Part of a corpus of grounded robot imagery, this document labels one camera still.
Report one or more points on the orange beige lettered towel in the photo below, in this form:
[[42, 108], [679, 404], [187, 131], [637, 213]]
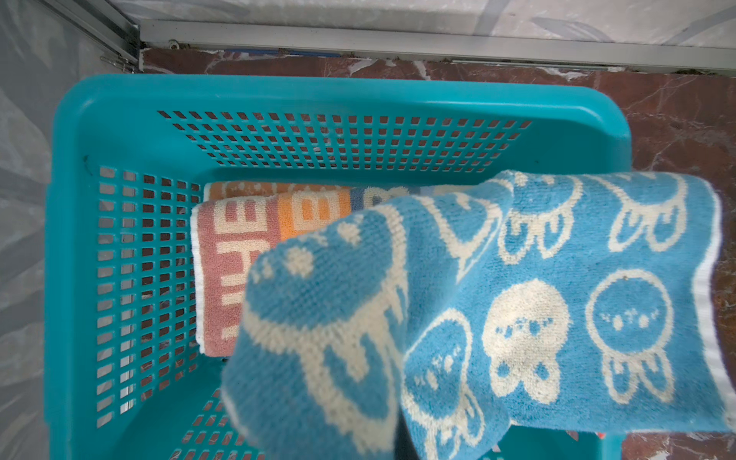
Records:
[[229, 234]]

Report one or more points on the blue bunny towel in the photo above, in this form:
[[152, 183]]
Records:
[[558, 302]]

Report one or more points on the orange bunny towel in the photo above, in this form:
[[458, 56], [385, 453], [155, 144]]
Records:
[[242, 188]]

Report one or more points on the teal plastic basket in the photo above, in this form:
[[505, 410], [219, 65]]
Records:
[[132, 156]]

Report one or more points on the aluminium frame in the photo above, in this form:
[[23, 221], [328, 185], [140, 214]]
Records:
[[113, 30]]

